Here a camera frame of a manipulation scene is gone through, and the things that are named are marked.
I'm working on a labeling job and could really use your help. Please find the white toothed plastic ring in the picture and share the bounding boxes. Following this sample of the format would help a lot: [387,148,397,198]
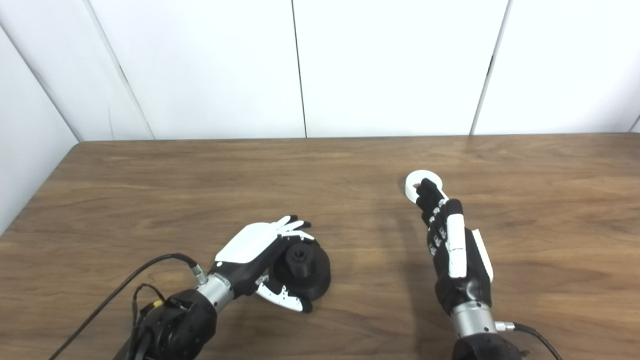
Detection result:
[404,170,443,204]

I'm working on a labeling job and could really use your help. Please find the thin wires on left arm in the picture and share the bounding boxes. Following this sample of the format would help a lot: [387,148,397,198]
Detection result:
[131,283,169,343]

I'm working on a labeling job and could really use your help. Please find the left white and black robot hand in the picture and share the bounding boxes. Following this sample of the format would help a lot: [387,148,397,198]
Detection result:
[207,215,317,314]

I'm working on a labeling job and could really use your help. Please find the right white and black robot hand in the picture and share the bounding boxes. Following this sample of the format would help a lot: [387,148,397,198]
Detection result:
[416,177,495,315]

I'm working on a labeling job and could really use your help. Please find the round black plastic part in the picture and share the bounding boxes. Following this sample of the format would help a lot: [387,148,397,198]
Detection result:
[272,240,332,303]

